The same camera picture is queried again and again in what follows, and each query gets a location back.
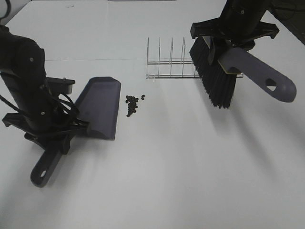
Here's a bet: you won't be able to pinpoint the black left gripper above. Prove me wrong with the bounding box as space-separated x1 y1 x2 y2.
2 93 90 155

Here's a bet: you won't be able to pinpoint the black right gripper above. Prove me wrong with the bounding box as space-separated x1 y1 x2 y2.
190 7 279 65

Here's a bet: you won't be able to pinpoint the grey hand brush black bristles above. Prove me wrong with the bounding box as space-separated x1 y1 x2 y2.
189 37 297 108

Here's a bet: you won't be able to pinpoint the grey plastic dustpan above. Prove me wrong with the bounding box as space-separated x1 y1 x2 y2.
30 77 121 187

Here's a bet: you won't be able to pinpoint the pile of coffee beans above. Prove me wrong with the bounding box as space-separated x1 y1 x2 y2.
125 95 139 117

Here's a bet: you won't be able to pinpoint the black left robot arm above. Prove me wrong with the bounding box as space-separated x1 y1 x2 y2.
0 25 89 155

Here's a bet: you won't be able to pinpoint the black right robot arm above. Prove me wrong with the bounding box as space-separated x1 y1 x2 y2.
190 0 279 65

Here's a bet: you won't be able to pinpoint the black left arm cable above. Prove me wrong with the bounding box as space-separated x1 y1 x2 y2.
0 83 81 139

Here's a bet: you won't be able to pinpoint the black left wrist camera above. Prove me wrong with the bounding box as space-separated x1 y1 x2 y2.
46 77 75 94

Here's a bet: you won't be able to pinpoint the chrome wire dish rack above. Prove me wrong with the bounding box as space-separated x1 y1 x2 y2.
145 36 244 81

